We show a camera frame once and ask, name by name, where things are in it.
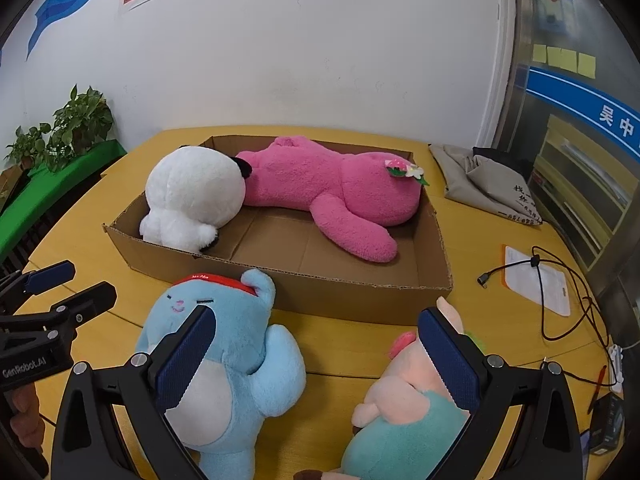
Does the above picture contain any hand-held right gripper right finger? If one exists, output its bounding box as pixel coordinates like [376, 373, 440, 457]
[417, 307, 585, 480]

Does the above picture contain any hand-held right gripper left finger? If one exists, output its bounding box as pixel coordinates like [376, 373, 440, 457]
[51, 304, 217, 480]

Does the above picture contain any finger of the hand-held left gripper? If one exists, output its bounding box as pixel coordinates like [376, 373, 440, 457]
[30, 281, 118, 342]
[0, 260, 76, 313]

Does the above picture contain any blue plush toy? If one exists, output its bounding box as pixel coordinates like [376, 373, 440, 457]
[135, 269, 307, 480]

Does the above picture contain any pink pig plush toy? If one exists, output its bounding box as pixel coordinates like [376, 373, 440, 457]
[295, 296, 488, 480]

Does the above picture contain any brown cardboard box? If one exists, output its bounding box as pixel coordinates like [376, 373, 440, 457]
[103, 135, 453, 324]

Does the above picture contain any white plush toy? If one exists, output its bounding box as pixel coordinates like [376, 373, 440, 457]
[139, 146, 252, 254]

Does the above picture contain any pink plush bear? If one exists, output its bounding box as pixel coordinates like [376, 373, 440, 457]
[235, 135, 430, 264]

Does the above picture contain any person's left hand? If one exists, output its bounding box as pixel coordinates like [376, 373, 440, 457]
[10, 385, 47, 455]

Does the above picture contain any green table cloth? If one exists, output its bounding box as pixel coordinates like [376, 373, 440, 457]
[0, 140, 129, 262]

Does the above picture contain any white flat pouch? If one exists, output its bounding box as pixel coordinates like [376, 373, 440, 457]
[501, 244, 572, 317]

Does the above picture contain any small green potted plant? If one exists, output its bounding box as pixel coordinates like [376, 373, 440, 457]
[5, 124, 52, 167]

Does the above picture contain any red pen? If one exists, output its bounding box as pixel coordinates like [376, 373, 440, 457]
[587, 365, 609, 414]

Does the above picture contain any large green potted plant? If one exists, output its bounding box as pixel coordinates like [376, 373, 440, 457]
[49, 85, 116, 162]

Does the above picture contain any grey tote bag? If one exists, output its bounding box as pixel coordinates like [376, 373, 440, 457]
[430, 143, 545, 229]

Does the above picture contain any white power strip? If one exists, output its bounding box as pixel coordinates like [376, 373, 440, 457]
[607, 342, 627, 394]

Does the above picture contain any small black box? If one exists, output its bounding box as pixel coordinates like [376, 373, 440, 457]
[589, 392, 627, 457]

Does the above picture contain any blue door sign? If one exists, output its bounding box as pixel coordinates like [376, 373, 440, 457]
[527, 65, 640, 157]

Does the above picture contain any black cable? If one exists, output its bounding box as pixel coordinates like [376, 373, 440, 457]
[477, 246, 623, 389]

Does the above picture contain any glass door with metal frame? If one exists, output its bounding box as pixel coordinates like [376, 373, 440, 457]
[492, 0, 640, 311]

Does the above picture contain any blue wall banner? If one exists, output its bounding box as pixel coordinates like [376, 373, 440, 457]
[25, 0, 132, 63]

